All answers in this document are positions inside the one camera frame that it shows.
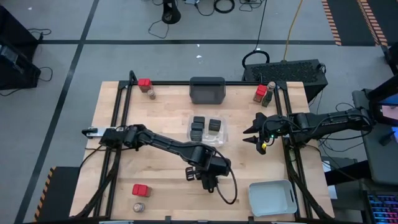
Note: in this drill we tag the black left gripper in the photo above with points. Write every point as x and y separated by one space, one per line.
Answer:
217 169

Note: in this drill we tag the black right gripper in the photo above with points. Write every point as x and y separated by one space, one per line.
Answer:
270 126

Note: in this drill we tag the red lid spice tin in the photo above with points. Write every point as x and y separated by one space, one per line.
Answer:
144 82
261 91
140 189

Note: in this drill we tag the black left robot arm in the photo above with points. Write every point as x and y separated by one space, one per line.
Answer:
168 144

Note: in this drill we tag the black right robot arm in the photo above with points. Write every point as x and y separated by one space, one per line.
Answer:
311 124

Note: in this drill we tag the clear plastic bin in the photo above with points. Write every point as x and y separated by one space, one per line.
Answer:
222 140

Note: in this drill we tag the dark grey translucent bin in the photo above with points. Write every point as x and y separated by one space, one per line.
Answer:
207 91

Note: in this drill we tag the black perforated computer case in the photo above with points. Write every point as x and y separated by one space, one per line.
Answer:
284 73

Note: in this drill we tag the white plastic bin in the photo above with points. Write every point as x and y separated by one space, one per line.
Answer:
270 199

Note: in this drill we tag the grey desk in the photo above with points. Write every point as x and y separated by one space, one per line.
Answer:
379 161

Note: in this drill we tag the black mat with orange stripes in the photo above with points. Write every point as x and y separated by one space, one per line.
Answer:
62 193
348 18

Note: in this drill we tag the small black desk device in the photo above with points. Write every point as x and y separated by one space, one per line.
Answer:
386 138

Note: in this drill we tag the black computer monitor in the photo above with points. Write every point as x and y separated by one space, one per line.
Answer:
382 93

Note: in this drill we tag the black floor stand base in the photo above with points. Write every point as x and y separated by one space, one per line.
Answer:
171 15

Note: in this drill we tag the black computer keyboard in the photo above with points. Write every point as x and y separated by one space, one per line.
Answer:
384 210

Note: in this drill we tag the black equipment case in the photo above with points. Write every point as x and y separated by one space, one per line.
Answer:
15 31
18 71

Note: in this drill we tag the black aluminium table frame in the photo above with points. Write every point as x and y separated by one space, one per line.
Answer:
174 83

